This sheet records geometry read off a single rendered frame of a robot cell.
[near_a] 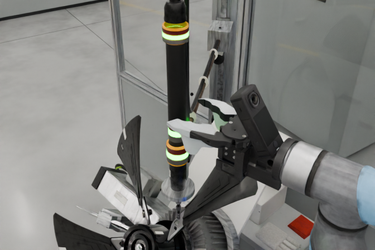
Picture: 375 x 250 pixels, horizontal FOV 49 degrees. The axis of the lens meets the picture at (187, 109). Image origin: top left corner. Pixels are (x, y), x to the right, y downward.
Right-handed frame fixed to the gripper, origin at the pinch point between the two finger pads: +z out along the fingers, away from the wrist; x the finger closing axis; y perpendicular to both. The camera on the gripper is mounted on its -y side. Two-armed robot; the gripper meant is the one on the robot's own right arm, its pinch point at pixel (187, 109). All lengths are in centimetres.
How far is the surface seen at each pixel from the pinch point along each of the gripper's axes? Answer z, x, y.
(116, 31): 114, 91, 43
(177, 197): 0.4, -2.7, 20.0
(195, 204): 4.6, 9.5, 34.5
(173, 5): 1.8, -1.3, -19.0
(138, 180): 22.9, 8.6, 36.0
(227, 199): -4.5, 9.0, 26.9
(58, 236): 43, -6, 58
